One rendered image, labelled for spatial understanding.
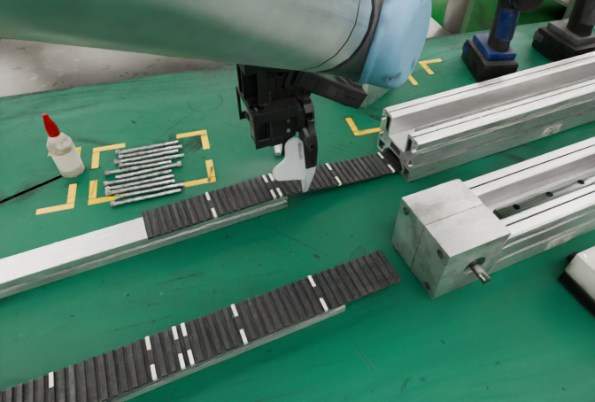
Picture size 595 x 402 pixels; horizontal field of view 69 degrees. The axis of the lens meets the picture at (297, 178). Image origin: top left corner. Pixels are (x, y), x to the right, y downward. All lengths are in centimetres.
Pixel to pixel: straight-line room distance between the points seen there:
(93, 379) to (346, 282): 30
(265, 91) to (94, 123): 46
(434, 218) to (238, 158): 36
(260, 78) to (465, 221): 30
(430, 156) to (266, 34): 55
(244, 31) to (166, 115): 71
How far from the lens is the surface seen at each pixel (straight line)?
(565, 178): 76
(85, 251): 65
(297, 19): 21
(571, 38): 114
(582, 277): 65
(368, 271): 57
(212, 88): 94
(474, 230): 56
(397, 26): 30
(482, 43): 102
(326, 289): 55
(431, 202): 58
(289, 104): 54
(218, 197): 65
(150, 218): 65
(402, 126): 74
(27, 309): 67
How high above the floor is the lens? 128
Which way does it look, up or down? 45 degrees down
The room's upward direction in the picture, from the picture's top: straight up
